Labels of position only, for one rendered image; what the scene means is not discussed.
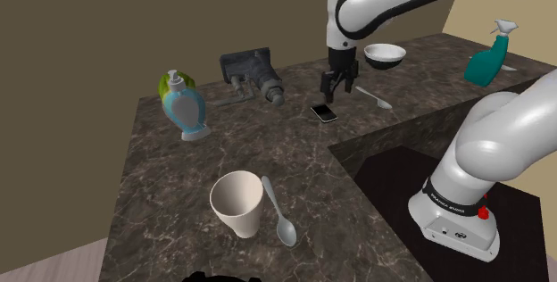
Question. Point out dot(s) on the black phone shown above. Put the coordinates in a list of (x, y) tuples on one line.
[(324, 112)]

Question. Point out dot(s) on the blue soap dispenser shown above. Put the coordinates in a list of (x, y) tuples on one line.
[(186, 113)]

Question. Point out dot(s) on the white and black bowl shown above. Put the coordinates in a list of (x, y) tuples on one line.
[(385, 54)]

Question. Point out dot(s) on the small grey spoon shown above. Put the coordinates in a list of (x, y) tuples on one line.
[(377, 99)]

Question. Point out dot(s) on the teal spray bottle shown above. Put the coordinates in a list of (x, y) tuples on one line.
[(483, 68)]

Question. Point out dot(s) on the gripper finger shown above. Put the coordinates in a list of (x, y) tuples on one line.
[(349, 82), (330, 89)]

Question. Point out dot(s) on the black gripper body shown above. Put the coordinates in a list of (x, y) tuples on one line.
[(343, 60)]

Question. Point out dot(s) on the black robot stand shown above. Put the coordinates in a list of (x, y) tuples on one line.
[(387, 181)]

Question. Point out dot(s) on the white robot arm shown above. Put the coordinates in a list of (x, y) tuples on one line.
[(483, 146)]

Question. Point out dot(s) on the white cup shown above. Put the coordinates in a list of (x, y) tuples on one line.
[(237, 205)]

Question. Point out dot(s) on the dark grey faucet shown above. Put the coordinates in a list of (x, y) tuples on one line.
[(254, 72)]

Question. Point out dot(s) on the black rounded object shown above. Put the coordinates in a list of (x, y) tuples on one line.
[(222, 278)]

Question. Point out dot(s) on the large grey spoon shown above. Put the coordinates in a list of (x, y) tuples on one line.
[(285, 229)]

